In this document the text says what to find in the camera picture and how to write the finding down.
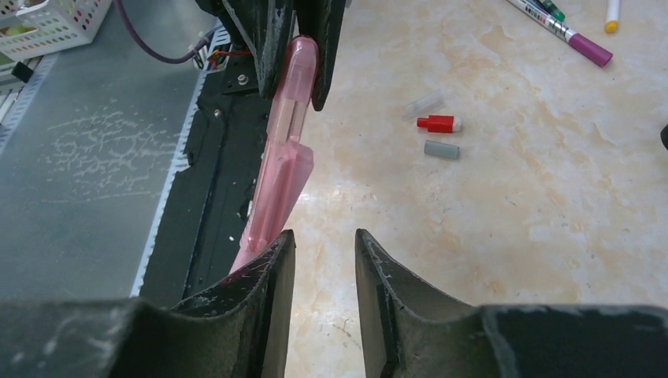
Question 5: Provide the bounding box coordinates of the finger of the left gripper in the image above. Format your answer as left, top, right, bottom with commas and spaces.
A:
251, 0, 295, 99
295, 0, 347, 111

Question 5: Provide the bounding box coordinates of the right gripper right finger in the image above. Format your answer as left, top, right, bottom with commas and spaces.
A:
355, 229, 667, 377

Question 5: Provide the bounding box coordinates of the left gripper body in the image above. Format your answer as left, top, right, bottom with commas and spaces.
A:
195, 0, 266, 47

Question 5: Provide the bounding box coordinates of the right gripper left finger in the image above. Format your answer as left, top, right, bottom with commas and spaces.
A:
1, 230, 295, 377

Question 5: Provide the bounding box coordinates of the clear pen cap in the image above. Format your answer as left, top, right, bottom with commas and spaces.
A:
403, 90, 444, 120

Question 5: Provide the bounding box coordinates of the pink highlighter pen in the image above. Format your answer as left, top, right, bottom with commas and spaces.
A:
230, 35, 318, 273

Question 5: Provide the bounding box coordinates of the red marker cap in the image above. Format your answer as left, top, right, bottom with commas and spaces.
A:
416, 115, 462, 134

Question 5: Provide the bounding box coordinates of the grey marker cap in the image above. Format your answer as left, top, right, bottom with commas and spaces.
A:
423, 140, 460, 160

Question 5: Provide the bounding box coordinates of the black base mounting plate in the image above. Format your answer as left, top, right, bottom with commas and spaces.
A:
139, 56, 270, 308

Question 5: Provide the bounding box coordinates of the white plastic basket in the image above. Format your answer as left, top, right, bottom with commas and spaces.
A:
1, 0, 112, 61

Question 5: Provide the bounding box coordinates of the magenta cap white marker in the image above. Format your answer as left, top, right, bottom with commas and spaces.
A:
508, 0, 613, 68

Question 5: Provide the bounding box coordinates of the yellow cap white marker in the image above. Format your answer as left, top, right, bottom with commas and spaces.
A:
604, 0, 621, 34

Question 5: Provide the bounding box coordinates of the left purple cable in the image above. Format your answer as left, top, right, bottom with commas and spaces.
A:
113, 0, 210, 65

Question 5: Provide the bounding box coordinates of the grey cable duct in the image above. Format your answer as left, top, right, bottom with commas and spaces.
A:
1, 54, 59, 154

